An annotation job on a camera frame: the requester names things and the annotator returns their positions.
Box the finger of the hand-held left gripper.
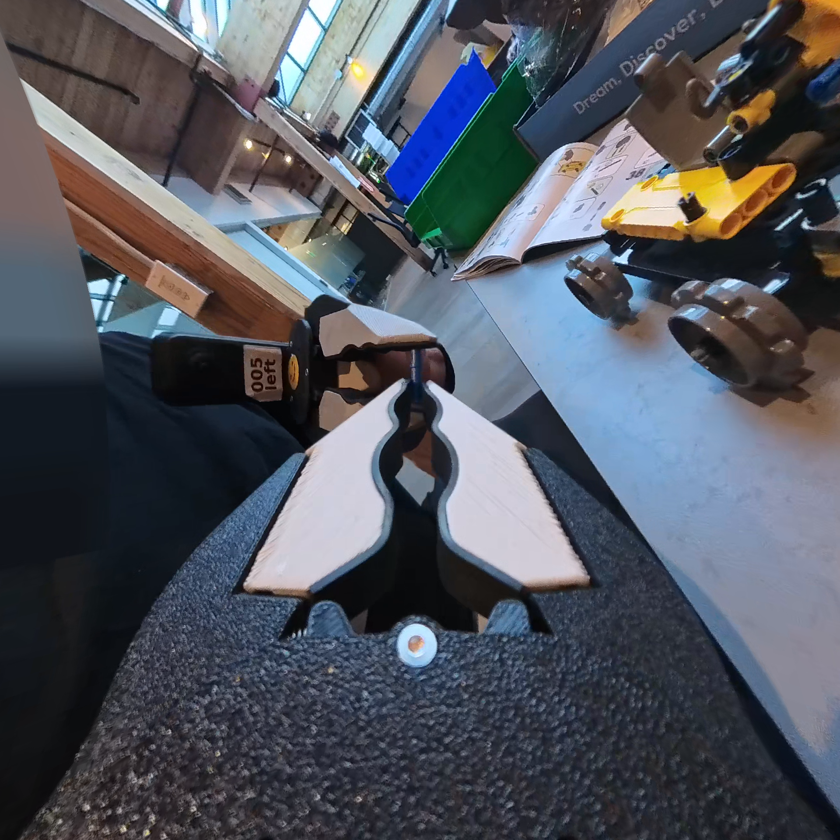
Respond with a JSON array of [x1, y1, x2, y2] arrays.
[[328, 357, 403, 434], [319, 303, 439, 361]]

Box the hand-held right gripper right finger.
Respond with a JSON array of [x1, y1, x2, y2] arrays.
[[423, 381, 592, 595]]

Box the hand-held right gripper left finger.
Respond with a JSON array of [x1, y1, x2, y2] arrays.
[[242, 379, 412, 599]]

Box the person's left forearm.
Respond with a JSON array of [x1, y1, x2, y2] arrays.
[[98, 331, 312, 526]]

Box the person's left hand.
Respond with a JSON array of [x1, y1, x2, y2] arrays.
[[375, 345, 448, 389]]

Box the small pale label plate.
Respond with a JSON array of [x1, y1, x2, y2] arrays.
[[144, 260, 214, 311]]

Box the wooden ceiling beam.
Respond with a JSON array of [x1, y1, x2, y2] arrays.
[[18, 77, 315, 343]]

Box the green box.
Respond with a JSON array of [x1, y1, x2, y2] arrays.
[[403, 56, 544, 252]]

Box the blue plastic bin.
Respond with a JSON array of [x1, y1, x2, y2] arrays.
[[384, 51, 497, 207]]

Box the white instruction booklet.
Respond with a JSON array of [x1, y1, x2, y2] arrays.
[[450, 117, 680, 283]]

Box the person's dark torso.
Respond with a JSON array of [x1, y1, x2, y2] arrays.
[[0, 387, 309, 840]]

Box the clear plastic bag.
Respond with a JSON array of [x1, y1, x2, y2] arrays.
[[502, 0, 614, 109]]

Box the dark grey cardboard box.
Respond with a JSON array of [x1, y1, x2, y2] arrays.
[[514, 0, 772, 163]]

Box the yellow toy vehicle model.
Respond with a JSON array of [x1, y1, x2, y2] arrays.
[[563, 0, 840, 392]]

